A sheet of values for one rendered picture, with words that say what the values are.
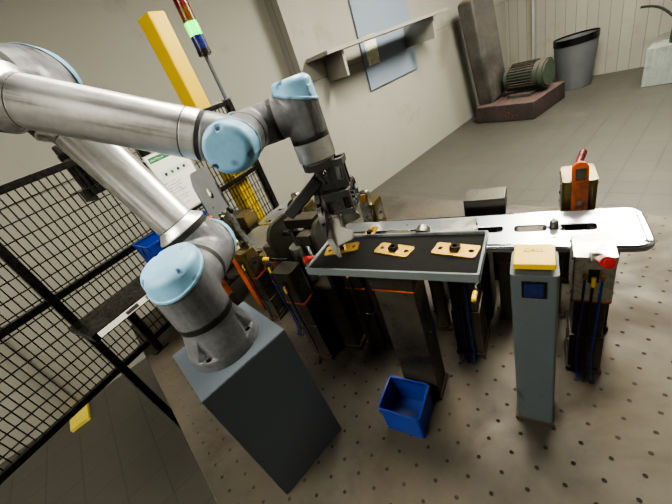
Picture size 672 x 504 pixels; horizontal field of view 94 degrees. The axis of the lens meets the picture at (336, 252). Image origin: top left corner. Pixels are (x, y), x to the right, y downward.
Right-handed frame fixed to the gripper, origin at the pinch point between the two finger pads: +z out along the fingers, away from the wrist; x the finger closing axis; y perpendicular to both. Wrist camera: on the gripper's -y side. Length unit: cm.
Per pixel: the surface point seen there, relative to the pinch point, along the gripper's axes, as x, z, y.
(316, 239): 8.5, 2.5, -9.5
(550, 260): -13.9, 1.8, 38.6
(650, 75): 461, 105, 287
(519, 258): -12.4, 1.8, 34.5
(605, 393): -8, 48, 52
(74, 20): 150, -110, -178
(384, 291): -7.9, 9.5, 9.0
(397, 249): -4.2, 1.5, 13.5
